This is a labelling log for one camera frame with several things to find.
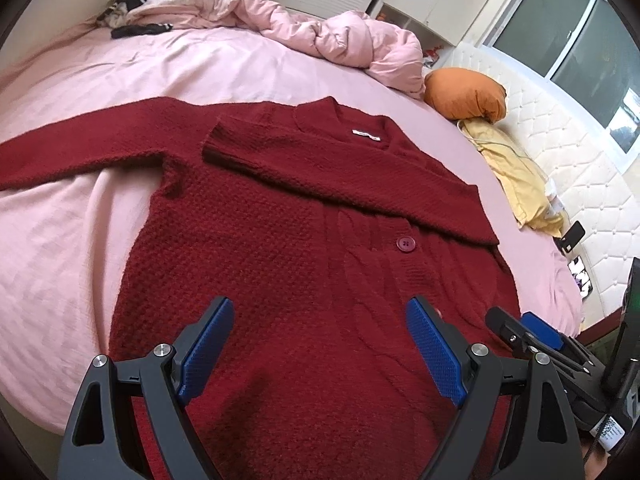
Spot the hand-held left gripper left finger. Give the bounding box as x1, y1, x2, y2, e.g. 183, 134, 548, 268
56, 296, 236, 480

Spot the black striped sock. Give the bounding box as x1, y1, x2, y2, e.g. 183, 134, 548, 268
111, 24, 173, 39

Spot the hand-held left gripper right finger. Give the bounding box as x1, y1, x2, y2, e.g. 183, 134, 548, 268
405, 296, 586, 480

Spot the dark red knit cardigan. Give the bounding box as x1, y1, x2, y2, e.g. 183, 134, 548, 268
0, 96, 523, 480

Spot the pile of dark clothes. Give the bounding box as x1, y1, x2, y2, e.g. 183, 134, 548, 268
97, 0, 241, 27

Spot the pink duvet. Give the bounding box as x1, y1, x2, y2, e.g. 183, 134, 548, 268
127, 0, 426, 100

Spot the white cable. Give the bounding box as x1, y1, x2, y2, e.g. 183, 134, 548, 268
456, 120, 551, 196

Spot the window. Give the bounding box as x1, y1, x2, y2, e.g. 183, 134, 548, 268
485, 0, 640, 156

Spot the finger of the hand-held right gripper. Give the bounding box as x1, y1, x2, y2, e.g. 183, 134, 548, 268
521, 312, 601, 373
485, 307, 538, 361

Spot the phone with patterned case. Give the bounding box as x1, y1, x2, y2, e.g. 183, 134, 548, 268
567, 256, 593, 301

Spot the orange pillow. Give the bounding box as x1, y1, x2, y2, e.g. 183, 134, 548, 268
424, 67, 507, 125

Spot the yellow pillow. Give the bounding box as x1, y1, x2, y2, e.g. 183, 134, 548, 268
457, 119, 568, 238

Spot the white quilted headboard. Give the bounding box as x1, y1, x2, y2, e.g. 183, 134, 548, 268
435, 42, 640, 326

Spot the black phone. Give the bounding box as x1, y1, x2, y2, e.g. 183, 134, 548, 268
555, 220, 586, 256

